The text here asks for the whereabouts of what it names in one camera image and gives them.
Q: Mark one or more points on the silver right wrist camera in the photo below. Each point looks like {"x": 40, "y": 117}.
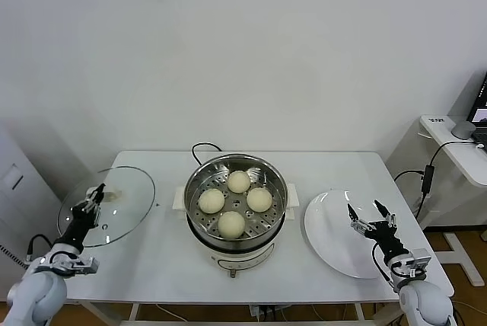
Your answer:
{"x": 418, "y": 259}

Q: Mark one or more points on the white round plate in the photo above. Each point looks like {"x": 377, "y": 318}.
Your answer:
{"x": 331, "y": 234}

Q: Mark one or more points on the grey cabinet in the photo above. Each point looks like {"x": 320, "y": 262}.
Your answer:
{"x": 23, "y": 208}

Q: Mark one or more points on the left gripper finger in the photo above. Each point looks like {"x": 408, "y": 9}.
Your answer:
{"x": 99, "y": 196}
{"x": 87, "y": 200}

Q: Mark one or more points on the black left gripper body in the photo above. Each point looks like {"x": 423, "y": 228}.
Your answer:
{"x": 78, "y": 229}

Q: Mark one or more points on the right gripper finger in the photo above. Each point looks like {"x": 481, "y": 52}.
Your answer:
{"x": 357, "y": 223}
{"x": 388, "y": 215}

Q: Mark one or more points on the white table frame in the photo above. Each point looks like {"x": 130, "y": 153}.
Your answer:
{"x": 132, "y": 310}

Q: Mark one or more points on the white steamed baozi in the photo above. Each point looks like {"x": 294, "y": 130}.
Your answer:
{"x": 211, "y": 201}
{"x": 231, "y": 224}
{"x": 238, "y": 182}
{"x": 260, "y": 199}

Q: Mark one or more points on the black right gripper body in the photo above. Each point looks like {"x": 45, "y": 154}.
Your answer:
{"x": 390, "y": 242}

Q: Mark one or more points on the cream electric cooker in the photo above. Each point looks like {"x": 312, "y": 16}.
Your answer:
{"x": 243, "y": 261}

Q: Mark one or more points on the dark laptop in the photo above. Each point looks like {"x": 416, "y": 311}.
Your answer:
{"x": 480, "y": 93}

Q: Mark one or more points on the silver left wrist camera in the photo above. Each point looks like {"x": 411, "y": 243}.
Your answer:
{"x": 81, "y": 265}

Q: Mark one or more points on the perforated steel steamer basket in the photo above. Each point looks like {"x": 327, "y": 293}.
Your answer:
{"x": 274, "y": 189}

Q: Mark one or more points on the grey round desk object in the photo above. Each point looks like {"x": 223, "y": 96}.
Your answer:
{"x": 463, "y": 130}

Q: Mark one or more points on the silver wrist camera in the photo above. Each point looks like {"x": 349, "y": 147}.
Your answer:
{"x": 418, "y": 259}
{"x": 81, "y": 265}

